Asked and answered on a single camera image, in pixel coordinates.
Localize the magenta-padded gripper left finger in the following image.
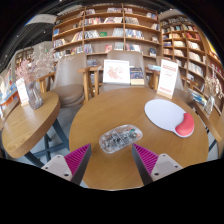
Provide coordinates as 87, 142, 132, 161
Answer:
41, 143, 93, 186

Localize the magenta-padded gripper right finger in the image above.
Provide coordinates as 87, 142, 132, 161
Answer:
131, 143, 184, 186

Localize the transparent computer mouse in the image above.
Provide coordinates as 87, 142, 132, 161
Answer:
98, 124, 144, 154

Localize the white mouse pad red wrist rest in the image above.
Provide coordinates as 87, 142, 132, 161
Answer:
143, 98, 196, 139

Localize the round wooden side table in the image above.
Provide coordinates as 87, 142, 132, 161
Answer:
191, 96, 224, 158
1, 91, 71, 168

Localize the glass vase with pink flowers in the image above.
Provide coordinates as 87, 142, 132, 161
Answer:
14, 46, 56, 111

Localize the stack of colourful books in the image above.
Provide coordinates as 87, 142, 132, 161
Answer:
187, 88, 208, 107

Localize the glass vase with pale flowers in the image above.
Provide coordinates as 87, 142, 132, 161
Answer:
203, 66, 224, 116

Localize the beige armchair with wooden arms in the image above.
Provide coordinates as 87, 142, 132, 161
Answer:
145, 55, 188, 98
78, 49, 161, 101
36, 52, 88, 108

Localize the small white sign card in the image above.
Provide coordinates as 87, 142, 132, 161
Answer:
15, 77, 30, 107

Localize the white sign card wooden base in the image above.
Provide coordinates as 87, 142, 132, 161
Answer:
156, 59, 179, 100

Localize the colourful book display stand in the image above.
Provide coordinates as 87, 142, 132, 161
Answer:
0, 68, 19, 118

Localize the dark blue book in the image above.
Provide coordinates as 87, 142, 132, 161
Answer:
129, 66, 146, 86

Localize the white framed floral picture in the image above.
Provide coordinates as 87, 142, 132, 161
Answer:
102, 59, 131, 85

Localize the distant wooden bookshelf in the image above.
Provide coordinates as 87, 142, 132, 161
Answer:
14, 46, 36, 68

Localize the curved wooden bookshelf with books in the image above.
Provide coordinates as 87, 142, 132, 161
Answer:
159, 14, 224, 114

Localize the wide wooden bookshelf with books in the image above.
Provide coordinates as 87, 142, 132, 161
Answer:
51, 3, 163, 68

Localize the white hanging ceiling panel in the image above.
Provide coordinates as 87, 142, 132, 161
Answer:
25, 13, 58, 26

